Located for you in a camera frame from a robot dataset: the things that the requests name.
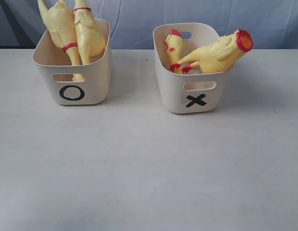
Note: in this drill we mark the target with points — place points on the cream bin marked O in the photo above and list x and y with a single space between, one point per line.
73 85

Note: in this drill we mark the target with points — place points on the broken chicken head with squeaker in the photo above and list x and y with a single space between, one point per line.
174 45

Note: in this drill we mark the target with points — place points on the headless yellow chicken body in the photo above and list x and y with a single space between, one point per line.
218 56

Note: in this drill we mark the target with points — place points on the yellow rubber chicken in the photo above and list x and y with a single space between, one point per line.
59 21
90 38

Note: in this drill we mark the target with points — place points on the cream bin marked X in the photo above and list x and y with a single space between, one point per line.
194 92

